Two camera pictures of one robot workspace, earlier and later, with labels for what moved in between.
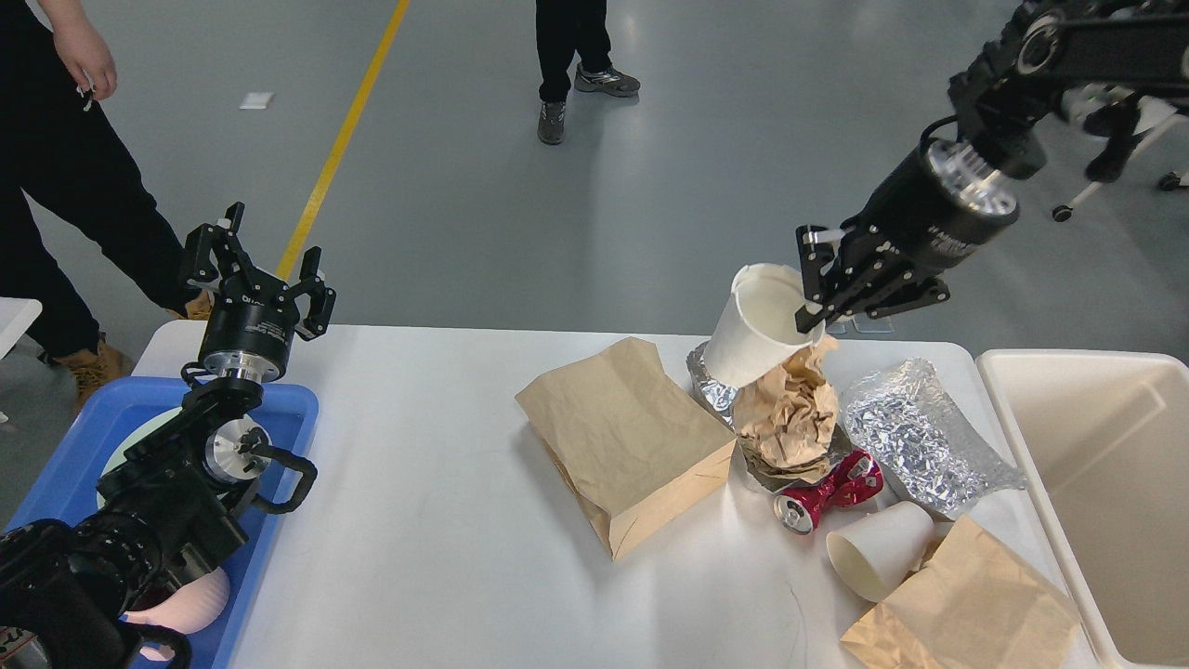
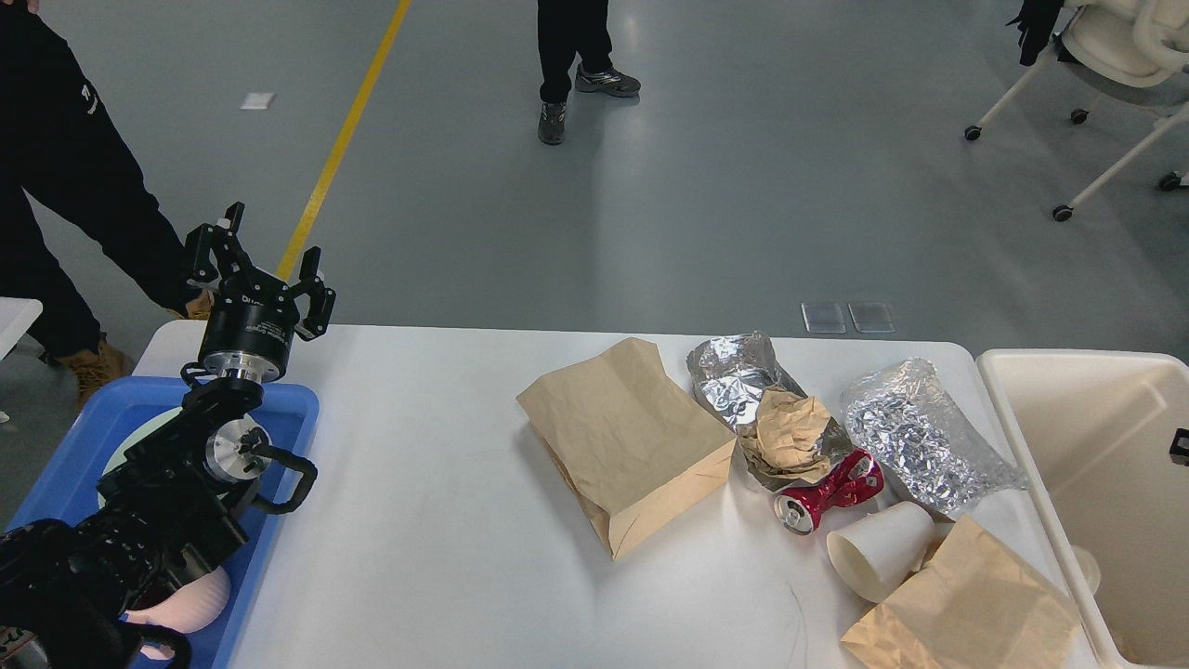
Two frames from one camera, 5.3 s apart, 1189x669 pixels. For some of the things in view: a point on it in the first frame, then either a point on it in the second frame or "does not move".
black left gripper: x=250 y=327 does not move
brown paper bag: x=980 y=603 does not move
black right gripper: x=935 y=210 → x=1179 y=449
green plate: x=139 y=434 does not move
